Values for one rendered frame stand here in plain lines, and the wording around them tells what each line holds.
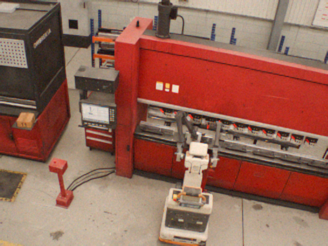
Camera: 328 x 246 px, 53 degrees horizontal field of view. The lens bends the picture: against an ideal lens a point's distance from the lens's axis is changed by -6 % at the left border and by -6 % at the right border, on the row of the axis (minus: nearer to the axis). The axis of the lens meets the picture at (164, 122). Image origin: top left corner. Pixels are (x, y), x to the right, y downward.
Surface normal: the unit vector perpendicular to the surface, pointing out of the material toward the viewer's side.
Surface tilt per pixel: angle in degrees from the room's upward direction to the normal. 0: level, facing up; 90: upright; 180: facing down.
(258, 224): 0
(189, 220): 90
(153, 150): 90
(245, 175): 90
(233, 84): 90
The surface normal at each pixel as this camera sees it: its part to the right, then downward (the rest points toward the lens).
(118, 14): -0.14, 0.61
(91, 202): 0.08, -0.78
